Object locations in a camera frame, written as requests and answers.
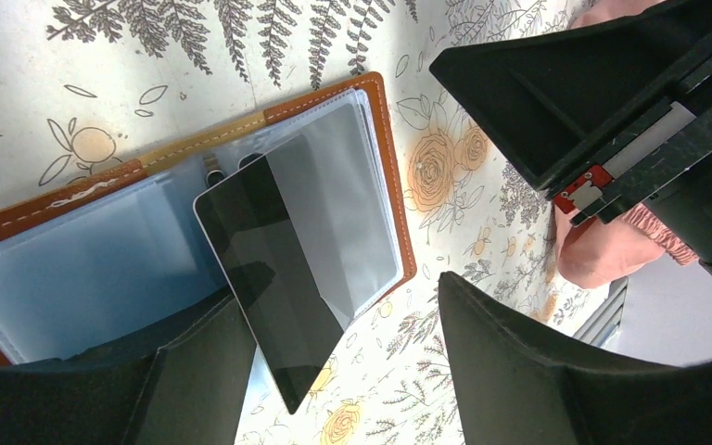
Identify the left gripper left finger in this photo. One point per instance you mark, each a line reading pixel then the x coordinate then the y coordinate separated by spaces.
pixel 181 380

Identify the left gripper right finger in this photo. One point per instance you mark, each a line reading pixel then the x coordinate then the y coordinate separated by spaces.
pixel 521 382

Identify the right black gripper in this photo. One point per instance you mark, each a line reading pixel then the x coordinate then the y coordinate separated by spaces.
pixel 636 90

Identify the brown leather card holder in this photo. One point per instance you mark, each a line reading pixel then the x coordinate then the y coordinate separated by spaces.
pixel 111 253

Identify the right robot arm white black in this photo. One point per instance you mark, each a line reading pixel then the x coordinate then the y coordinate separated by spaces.
pixel 606 118

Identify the pink crumpled cloth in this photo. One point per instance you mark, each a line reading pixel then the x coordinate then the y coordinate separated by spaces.
pixel 594 253

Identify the floral patterned table mat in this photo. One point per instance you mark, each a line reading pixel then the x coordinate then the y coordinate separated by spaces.
pixel 85 85

